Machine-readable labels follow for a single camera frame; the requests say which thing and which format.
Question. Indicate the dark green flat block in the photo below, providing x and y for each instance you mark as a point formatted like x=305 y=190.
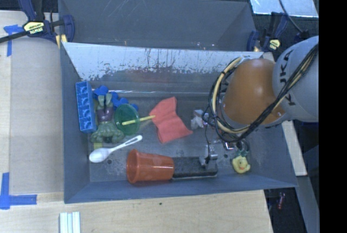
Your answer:
x=187 y=168

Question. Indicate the yellow rubber duck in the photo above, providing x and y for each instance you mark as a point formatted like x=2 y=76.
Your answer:
x=240 y=164

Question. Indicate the small white crumpled thing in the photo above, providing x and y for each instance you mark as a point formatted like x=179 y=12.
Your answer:
x=195 y=121

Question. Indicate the red cloth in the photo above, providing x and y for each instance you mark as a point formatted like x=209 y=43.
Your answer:
x=169 y=120

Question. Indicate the orange plastic cup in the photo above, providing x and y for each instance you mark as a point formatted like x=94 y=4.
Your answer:
x=149 y=167

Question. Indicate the green lid with yellow straw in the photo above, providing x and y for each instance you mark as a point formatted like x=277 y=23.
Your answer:
x=127 y=118

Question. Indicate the green muscular toy figure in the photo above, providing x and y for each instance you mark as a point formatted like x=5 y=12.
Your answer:
x=106 y=129

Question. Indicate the white plastic spoon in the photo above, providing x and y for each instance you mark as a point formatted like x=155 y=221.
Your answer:
x=98 y=155

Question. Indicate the blue soft toy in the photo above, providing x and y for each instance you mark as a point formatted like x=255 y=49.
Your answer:
x=101 y=90

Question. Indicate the blue ridged plastic block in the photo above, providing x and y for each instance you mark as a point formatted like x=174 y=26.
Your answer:
x=85 y=107

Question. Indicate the grey metal bin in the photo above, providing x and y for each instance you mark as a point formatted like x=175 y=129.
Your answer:
x=151 y=23

